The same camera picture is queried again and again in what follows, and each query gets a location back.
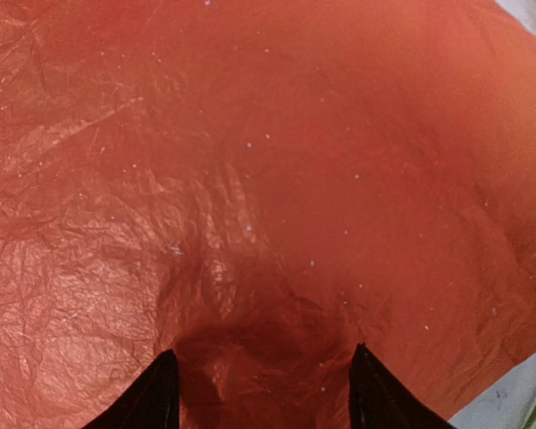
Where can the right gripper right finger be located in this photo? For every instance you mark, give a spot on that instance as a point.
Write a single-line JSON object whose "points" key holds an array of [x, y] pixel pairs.
{"points": [[378, 400]]}

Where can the orange wrapping paper sheet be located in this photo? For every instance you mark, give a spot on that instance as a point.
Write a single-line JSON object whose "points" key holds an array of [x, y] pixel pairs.
{"points": [[261, 186]]}

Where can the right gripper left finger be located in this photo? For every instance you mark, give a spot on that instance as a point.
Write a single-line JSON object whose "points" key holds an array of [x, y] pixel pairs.
{"points": [[152, 400]]}

